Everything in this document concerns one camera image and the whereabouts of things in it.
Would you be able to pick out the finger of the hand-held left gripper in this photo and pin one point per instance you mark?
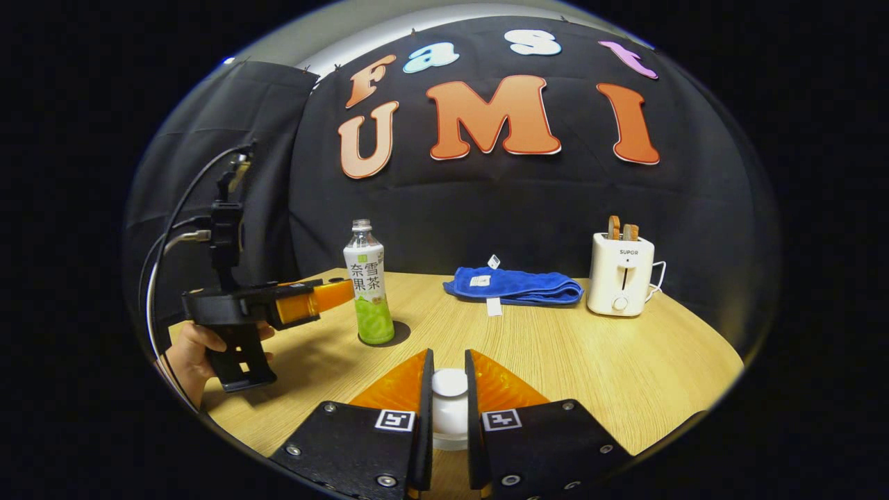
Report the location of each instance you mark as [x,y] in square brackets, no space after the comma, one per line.
[312,282]
[326,297]

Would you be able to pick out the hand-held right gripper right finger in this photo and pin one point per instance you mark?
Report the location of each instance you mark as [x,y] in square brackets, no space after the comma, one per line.
[474,417]

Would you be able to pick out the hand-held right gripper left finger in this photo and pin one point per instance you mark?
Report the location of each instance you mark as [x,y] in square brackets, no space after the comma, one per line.
[424,417]

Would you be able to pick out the clear water bottle green label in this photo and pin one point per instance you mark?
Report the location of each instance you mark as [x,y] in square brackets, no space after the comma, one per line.
[368,278]

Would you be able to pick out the dark brown round coaster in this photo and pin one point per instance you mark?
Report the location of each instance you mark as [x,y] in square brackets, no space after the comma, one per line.
[401,337]

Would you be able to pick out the folded blue towel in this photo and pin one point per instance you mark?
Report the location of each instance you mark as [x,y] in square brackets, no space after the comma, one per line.
[517,286]

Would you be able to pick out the black backdrop cloth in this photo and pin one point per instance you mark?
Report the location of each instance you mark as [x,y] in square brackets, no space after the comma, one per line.
[486,201]

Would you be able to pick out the white toaster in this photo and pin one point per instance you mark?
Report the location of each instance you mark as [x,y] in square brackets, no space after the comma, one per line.
[618,278]

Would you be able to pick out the brown toast slice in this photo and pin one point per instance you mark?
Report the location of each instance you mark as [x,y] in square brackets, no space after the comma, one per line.
[630,232]
[614,228]

